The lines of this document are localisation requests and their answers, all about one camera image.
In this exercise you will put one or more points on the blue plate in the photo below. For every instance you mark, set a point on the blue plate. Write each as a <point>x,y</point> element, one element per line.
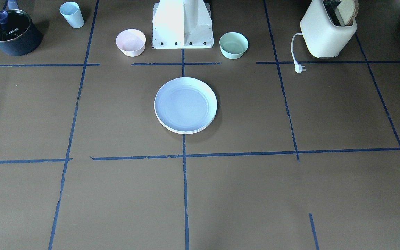
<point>185,94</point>

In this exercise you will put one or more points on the cream plate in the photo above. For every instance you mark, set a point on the cream plate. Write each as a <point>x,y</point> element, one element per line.
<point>185,123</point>

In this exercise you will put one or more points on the green bowl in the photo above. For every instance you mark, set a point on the green bowl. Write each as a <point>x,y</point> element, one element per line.
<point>233,45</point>

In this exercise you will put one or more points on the pink bowl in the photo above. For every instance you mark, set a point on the pink bowl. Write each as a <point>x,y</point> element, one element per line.
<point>131,42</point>

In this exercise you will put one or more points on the cream toaster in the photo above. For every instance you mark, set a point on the cream toaster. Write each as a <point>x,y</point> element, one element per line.
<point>323,30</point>

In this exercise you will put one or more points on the light blue cup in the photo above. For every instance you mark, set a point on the light blue cup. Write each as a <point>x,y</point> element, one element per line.
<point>72,14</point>

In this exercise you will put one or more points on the bread slice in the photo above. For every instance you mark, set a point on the bread slice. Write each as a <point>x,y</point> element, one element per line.
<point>348,10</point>

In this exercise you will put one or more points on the blue saucepan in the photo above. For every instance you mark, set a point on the blue saucepan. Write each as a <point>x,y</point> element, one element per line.
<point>18,34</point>

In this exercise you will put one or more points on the white camera pole stand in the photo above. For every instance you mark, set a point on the white camera pole stand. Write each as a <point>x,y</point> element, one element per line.
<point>182,24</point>

